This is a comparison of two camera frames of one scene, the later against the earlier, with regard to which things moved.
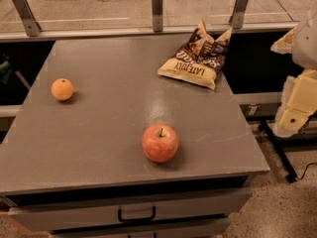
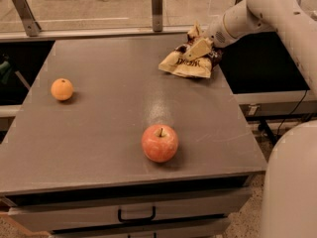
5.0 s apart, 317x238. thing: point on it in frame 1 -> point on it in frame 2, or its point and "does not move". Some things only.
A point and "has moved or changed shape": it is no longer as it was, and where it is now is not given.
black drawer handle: [138, 219] does not move
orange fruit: [62, 88] does not move
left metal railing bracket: [25, 12] does not move
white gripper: [306, 46] -> [216, 33]
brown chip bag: [201, 59] has moved or changed shape
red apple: [159, 143] does not move
